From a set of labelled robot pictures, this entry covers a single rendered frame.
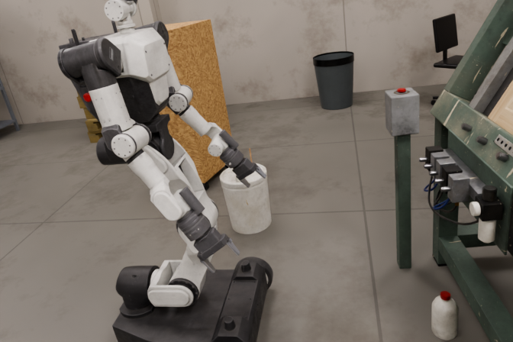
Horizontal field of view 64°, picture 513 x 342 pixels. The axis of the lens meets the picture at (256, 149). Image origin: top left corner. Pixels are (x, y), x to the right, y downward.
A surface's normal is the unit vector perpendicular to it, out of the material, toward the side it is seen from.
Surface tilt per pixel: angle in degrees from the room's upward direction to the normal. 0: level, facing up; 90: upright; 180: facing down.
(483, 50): 90
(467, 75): 90
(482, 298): 0
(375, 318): 0
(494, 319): 0
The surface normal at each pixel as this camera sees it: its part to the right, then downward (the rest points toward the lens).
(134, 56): 0.56, 0.15
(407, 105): -0.06, 0.39
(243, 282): -0.15, -0.92
